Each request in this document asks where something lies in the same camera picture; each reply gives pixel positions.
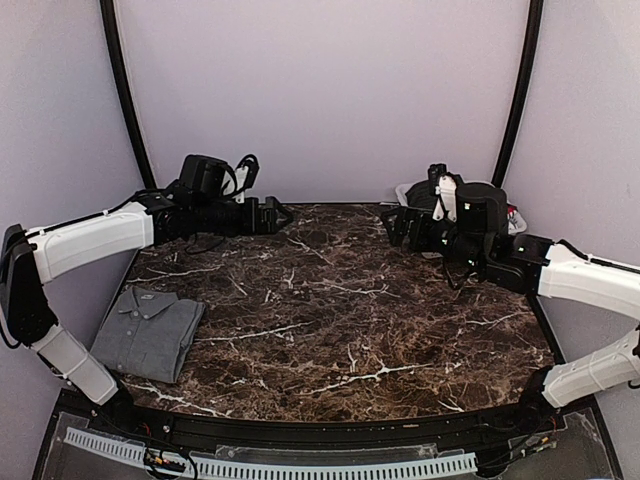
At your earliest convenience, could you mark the white slotted cable duct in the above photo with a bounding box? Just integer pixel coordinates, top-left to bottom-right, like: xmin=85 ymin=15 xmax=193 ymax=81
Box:
xmin=64 ymin=427 xmax=477 ymax=479

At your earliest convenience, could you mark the black left frame post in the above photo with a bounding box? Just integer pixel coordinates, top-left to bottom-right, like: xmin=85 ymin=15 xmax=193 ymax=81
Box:
xmin=99 ymin=0 xmax=157 ymax=188

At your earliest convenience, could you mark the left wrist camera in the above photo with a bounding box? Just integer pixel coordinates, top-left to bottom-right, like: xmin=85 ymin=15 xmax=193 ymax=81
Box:
xmin=225 ymin=154 xmax=260 ymax=204

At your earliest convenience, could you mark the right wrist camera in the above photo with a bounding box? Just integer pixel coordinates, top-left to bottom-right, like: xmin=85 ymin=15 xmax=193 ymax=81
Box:
xmin=427 ymin=163 xmax=463 ymax=222

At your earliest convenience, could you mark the grey long sleeve shirt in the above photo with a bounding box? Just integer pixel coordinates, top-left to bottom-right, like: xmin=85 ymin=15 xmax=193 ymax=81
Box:
xmin=91 ymin=286 xmax=206 ymax=384

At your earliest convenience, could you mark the light grey plastic basket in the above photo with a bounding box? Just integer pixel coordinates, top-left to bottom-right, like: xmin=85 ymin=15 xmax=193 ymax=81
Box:
xmin=395 ymin=183 xmax=527 ymax=235

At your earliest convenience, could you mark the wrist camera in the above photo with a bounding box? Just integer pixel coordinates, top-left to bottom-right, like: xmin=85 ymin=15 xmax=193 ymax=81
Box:
xmin=427 ymin=163 xmax=463 ymax=222
xmin=225 ymin=154 xmax=260 ymax=204

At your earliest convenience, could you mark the black striped shirt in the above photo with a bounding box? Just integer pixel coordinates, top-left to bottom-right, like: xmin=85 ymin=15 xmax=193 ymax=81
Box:
xmin=405 ymin=180 xmax=437 ymax=212

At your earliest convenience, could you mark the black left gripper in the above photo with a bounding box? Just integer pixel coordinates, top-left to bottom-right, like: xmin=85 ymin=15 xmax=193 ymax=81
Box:
xmin=194 ymin=196 xmax=294 ymax=237

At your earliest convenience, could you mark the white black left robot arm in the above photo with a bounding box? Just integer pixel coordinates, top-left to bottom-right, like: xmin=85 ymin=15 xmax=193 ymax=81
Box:
xmin=1 ymin=154 xmax=293 ymax=436

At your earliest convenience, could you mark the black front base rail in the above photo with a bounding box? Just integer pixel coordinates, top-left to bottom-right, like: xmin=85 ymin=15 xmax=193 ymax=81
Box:
xmin=49 ymin=384 xmax=596 ymax=454

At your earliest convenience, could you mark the black right frame post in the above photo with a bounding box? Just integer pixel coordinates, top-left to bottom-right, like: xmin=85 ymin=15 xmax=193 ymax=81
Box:
xmin=491 ymin=0 xmax=544 ymax=188

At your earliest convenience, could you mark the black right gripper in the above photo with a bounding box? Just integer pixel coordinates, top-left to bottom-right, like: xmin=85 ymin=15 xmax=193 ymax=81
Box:
xmin=381 ymin=205 xmax=488 ymax=275

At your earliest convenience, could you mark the black frame post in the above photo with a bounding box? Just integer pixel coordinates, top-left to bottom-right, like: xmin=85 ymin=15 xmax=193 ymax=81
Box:
xmin=99 ymin=0 xmax=157 ymax=188
xmin=491 ymin=0 xmax=544 ymax=188

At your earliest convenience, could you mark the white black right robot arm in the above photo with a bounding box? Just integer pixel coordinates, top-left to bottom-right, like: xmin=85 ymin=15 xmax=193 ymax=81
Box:
xmin=382 ymin=174 xmax=639 ymax=434

